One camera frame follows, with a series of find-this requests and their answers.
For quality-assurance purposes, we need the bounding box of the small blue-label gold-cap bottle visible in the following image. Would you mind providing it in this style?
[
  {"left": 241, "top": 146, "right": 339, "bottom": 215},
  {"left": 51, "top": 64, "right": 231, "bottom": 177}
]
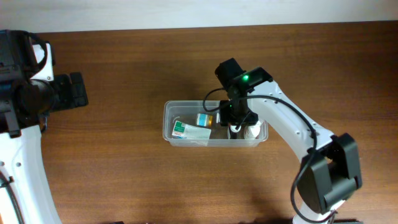
[{"left": 196, "top": 113, "right": 213, "bottom": 127}]

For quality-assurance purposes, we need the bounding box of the clear plastic container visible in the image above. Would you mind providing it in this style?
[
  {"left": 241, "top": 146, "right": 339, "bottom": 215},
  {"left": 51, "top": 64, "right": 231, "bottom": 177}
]
[{"left": 163, "top": 100, "right": 268, "bottom": 147}]

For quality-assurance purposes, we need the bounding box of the white bottle clear cap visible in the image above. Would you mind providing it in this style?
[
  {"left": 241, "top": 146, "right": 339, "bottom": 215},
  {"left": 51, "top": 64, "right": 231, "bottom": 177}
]
[{"left": 244, "top": 119, "right": 264, "bottom": 140}]

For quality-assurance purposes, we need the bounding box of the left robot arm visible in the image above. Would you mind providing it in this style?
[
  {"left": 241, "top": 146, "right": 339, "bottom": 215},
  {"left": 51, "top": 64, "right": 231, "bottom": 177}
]
[{"left": 1, "top": 30, "right": 88, "bottom": 223}]

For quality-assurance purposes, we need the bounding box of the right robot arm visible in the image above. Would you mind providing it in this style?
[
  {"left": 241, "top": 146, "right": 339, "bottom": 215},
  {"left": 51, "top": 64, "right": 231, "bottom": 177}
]
[{"left": 215, "top": 58, "right": 363, "bottom": 223}]

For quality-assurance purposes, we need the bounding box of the white green medicine box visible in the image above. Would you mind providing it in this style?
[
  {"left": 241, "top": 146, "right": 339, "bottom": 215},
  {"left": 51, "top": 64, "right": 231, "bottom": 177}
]
[{"left": 172, "top": 121, "right": 211, "bottom": 139}]

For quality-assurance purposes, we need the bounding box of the dark bottle white cap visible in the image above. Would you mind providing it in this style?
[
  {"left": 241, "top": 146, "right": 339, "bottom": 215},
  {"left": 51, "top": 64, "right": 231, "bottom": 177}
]
[{"left": 228, "top": 123, "right": 241, "bottom": 139}]

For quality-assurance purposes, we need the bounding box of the orange tablet tube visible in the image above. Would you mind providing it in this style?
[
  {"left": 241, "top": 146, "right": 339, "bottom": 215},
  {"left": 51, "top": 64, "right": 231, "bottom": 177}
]
[{"left": 216, "top": 113, "right": 221, "bottom": 123}]

